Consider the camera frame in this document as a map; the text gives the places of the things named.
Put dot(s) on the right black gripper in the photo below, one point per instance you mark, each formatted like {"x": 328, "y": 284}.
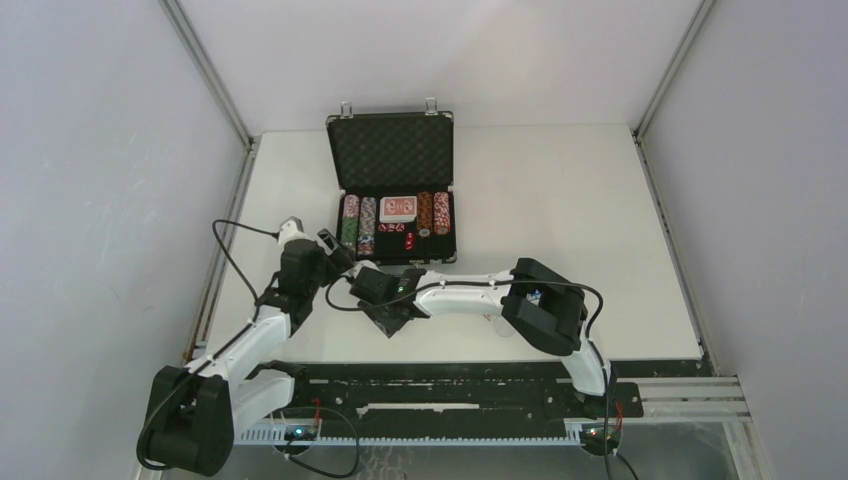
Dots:
{"x": 389, "y": 326}

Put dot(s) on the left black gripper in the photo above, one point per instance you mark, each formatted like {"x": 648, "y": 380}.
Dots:
{"x": 335, "y": 262}

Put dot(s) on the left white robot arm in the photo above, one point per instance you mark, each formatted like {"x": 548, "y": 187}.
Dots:
{"x": 197, "y": 411}

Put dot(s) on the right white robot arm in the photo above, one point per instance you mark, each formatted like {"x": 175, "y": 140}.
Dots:
{"x": 552, "y": 314}

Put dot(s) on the red dice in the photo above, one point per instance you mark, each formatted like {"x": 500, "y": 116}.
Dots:
{"x": 409, "y": 242}

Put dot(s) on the left mixed chip stack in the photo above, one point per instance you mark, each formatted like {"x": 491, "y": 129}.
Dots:
{"x": 350, "y": 221}

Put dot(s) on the mixed chip stack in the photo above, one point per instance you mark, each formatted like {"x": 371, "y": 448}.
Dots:
{"x": 350, "y": 221}
{"x": 367, "y": 226}

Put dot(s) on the red playing card deck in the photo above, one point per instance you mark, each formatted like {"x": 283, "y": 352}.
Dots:
{"x": 398, "y": 209}

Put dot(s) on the black aluminium poker case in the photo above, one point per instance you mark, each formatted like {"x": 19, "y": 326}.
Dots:
{"x": 396, "y": 154}

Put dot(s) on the orange chip stack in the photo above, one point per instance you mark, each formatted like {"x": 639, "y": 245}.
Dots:
{"x": 425, "y": 215}

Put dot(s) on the red white chip stack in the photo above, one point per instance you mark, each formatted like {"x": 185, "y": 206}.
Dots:
{"x": 441, "y": 213}

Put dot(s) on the clear dealer button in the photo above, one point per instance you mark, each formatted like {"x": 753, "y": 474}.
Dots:
{"x": 504, "y": 329}

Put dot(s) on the left controller board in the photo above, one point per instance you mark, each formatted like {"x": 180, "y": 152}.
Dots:
{"x": 300, "y": 433}

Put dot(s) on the controller board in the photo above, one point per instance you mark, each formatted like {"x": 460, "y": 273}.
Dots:
{"x": 599, "y": 433}
{"x": 300, "y": 433}

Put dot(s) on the right controller board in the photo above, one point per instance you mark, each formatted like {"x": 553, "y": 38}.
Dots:
{"x": 599, "y": 433}

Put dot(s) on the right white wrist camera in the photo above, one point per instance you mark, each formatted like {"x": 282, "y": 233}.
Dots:
{"x": 365, "y": 265}

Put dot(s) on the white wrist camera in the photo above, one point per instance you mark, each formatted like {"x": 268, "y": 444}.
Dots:
{"x": 365, "y": 265}
{"x": 291, "y": 229}

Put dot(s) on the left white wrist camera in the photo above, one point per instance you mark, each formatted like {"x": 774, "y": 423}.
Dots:
{"x": 291, "y": 229}

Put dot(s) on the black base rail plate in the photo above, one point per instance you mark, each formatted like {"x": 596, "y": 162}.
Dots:
{"x": 486, "y": 398}

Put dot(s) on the white cable duct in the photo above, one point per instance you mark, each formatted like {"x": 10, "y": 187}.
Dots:
{"x": 266, "y": 434}

